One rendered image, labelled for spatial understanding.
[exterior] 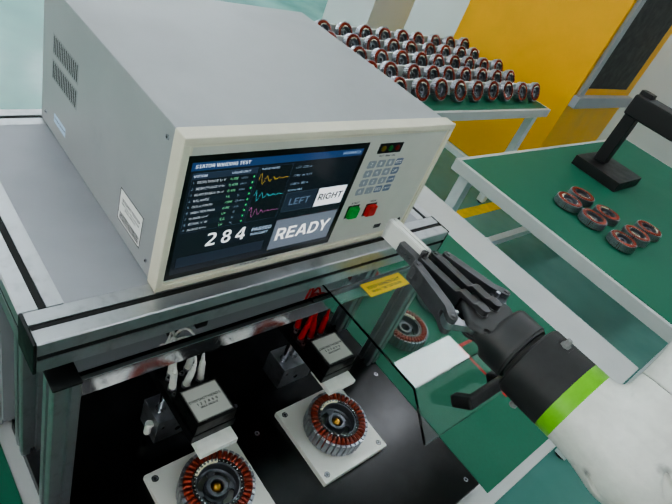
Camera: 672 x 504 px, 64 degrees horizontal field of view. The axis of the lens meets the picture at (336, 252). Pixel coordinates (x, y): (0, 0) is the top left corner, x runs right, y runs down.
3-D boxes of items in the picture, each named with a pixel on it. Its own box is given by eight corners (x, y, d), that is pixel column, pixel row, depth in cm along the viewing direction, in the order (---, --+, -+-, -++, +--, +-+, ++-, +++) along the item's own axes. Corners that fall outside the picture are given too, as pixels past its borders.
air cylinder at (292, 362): (307, 375, 105) (316, 357, 102) (277, 389, 100) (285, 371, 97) (292, 356, 108) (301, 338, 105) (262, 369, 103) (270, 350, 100)
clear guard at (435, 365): (515, 384, 88) (535, 361, 85) (424, 446, 72) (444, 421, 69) (386, 255, 104) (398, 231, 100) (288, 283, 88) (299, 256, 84)
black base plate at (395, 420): (473, 489, 101) (479, 483, 100) (147, 770, 59) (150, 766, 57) (325, 315, 124) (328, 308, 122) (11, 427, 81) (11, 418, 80)
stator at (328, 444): (373, 441, 98) (381, 429, 95) (327, 469, 90) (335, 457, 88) (336, 393, 103) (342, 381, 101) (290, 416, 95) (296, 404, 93)
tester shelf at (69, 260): (438, 250, 99) (449, 231, 97) (32, 375, 54) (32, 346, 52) (301, 124, 120) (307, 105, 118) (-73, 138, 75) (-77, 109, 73)
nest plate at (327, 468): (384, 448, 99) (387, 444, 98) (323, 487, 89) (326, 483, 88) (335, 386, 106) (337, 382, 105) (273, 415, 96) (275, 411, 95)
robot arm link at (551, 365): (613, 349, 58) (576, 378, 52) (552, 411, 65) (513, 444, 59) (568, 311, 61) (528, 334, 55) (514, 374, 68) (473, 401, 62)
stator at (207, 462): (265, 500, 82) (271, 488, 80) (206, 550, 74) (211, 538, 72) (220, 446, 87) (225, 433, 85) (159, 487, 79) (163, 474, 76)
